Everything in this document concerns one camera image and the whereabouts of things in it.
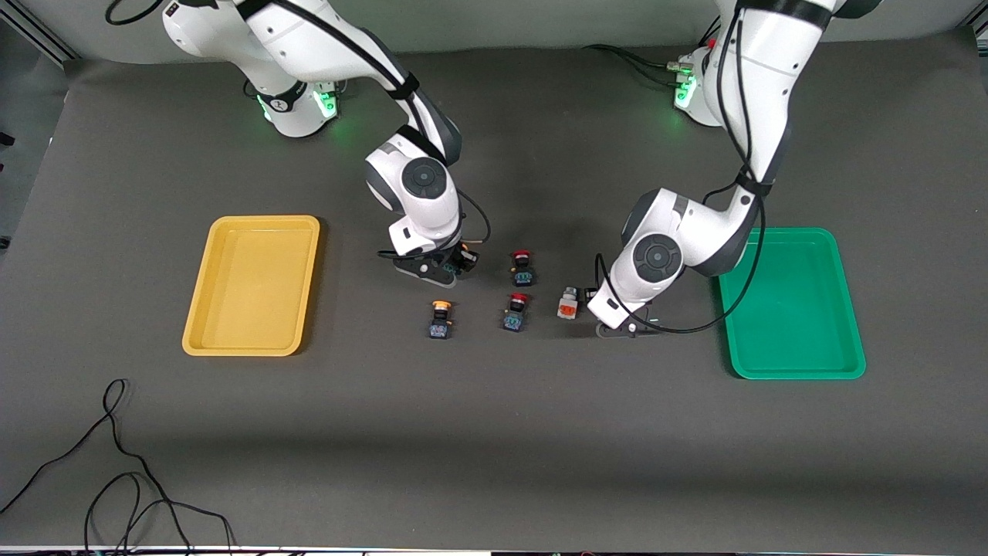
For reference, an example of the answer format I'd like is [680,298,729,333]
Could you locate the thin black loose cable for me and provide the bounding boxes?
[0,378,236,555]

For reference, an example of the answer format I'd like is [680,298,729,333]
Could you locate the black left arm base cables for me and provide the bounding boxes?
[583,19,722,86]

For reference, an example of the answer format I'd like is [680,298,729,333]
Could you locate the yellow plastic tray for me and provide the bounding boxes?
[182,215,321,358]

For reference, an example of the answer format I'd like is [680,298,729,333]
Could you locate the green plastic tray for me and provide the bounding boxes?
[712,227,867,381]

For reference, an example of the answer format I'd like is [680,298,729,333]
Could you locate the dark grey table mat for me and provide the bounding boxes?
[0,27,988,553]

